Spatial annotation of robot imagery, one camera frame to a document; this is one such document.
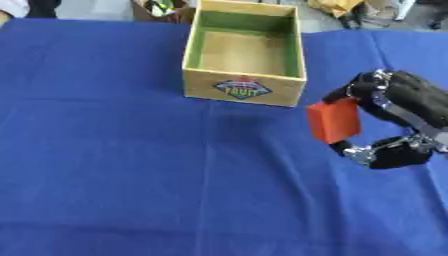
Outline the person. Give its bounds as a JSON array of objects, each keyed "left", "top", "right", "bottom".
[{"left": 0, "top": 0, "right": 63, "bottom": 20}]

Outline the yellow bag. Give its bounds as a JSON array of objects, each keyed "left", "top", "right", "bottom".
[{"left": 306, "top": 0, "right": 366, "bottom": 18}]

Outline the brown bag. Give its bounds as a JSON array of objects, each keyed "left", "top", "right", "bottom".
[{"left": 131, "top": 0, "right": 198, "bottom": 24}]

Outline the tan cardboard box green inside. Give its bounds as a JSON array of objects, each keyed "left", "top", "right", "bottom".
[{"left": 180, "top": 0, "right": 310, "bottom": 108}]

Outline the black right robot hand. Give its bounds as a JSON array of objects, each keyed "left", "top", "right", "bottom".
[{"left": 320, "top": 68, "right": 448, "bottom": 170}]

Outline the orange rectangular block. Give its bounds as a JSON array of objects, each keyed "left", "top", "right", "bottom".
[{"left": 306, "top": 97, "right": 363, "bottom": 145}]

